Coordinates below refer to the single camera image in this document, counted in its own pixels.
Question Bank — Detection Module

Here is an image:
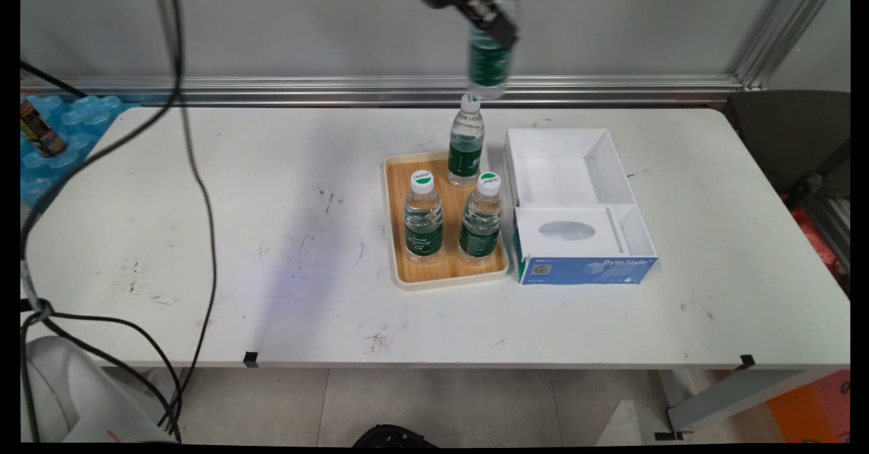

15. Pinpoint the black round floor object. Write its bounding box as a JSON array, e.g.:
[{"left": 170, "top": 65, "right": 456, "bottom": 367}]
[{"left": 352, "top": 425, "right": 439, "bottom": 448}]

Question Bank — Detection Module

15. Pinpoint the red patterned bag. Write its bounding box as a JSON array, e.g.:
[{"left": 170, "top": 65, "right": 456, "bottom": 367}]
[{"left": 781, "top": 195, "right": 851, "bottom": 293}]

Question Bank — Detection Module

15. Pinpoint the dark printed drink can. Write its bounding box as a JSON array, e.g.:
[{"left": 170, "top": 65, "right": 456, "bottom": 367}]
[{"left": 20, "top": 99, "right": 69, "bottom": 157}]

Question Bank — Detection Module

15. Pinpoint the grey table leg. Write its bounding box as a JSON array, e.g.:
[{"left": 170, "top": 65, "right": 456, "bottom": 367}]
[{"left": 655, "top": 368, "right": 837, "bottom": 441}]

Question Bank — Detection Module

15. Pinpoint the low aluminium frame rail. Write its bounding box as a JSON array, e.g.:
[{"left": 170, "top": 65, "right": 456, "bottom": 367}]
[{"left": 805, "top": 195, "right": 851, "bottom": 273}]

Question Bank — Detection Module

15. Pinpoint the thin black cable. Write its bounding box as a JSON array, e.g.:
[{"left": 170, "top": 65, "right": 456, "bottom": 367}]
[{"left": 155, "top": 0, "right": 218, "bottom": 434}]

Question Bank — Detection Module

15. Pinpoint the wooden tray with cream rim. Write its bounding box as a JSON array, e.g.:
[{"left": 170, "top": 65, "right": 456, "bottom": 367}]
[{"left": 382, "top": 152, "right": 511, "bottom": 290}]

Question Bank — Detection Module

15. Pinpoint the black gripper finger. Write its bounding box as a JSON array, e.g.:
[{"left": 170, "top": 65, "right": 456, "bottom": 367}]
[{"left": 392, "top": 0, "right": 521, "bottom": 52}]

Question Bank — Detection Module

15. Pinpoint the white and blue cardboard box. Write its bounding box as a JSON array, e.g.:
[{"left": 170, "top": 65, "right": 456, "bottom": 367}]
[{"left": 506, "top": 127, "right": 659, "bottom": 286}]

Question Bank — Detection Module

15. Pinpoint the green label water bottle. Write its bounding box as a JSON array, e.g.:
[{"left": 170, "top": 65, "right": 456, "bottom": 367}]
[
  {"left": 460, "top": 172, "right": 504, "bottom": 265},
  {"left": 405, "top": 171, "right": 445, "bottom": 265},
  {"left": 467, "top": 0, "right": 523, "bottom": 100},
  {"left": 447, "top": 93, "right": 486, "bottom": 187}
]

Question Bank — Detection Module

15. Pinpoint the black cable bundle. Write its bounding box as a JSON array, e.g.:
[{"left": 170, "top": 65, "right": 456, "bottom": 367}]
[{"left": 20, "top": 298, "right": 185, "bottom": 443}]

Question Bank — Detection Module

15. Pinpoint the orange box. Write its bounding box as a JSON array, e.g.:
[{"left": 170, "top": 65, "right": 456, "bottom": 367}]
[{"left": 767, "top": 371, "right": 851, "bottom": 443}]

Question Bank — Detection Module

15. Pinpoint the slanted aluminium frame post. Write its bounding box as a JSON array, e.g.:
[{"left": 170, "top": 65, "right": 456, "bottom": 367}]
[{"left": 733, "top": 0, "right": 844, "bottom": 92}]

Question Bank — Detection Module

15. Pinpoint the blue bubble wrap sheet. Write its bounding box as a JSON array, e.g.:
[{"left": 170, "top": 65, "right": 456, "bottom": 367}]
[{"left": 20, "top": 94, "right": 141, "bottom": 208}]

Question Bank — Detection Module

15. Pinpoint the thick black cable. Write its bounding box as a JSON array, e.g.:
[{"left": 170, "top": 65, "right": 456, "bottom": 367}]
[{"left": 20, "top": 0, "right": 185, "bottom": 312}]

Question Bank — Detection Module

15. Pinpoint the short black cable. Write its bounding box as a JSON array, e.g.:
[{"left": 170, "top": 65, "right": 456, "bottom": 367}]
[{"left": 20, "top": 60, "right": 87, "bottom": 96}]

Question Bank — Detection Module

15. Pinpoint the horizontal aluminium frame rail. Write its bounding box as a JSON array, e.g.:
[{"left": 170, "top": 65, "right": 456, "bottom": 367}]
[{"left": 20, "top": 75, "right": 745, "bottom": 108}]

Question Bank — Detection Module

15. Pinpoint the black chair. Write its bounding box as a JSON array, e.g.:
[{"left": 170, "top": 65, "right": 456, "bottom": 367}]
[{"left": 723, "top": 91, "right": 851, "bottom": 202}]

